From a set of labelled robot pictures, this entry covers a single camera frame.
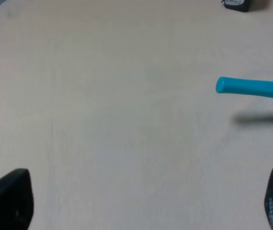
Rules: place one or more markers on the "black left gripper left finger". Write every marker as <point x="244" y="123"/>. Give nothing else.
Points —
<point x="16" y="200"/>

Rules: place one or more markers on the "teal saucepan with handle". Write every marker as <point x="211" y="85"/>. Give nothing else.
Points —
<point x="247" y="87"/>

